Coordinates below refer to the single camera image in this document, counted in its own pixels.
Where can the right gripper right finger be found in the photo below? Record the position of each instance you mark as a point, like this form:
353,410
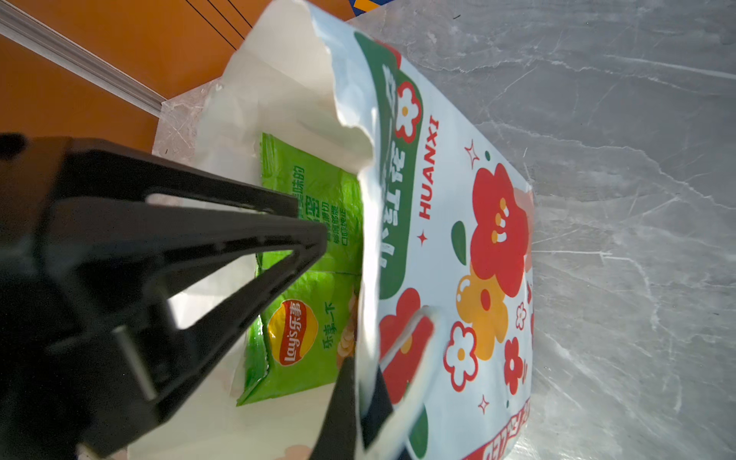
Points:
375,412

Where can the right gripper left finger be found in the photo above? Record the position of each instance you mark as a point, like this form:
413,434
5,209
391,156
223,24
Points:
337,438

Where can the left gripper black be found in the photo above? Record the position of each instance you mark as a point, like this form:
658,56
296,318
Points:
44,413

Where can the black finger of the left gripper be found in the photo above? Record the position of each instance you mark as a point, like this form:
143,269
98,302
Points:
230,241

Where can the white paper bag with flowers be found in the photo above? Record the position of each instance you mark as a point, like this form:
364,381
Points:
445,303

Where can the large green chips bag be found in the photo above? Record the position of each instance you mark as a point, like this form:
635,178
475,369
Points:
301,340

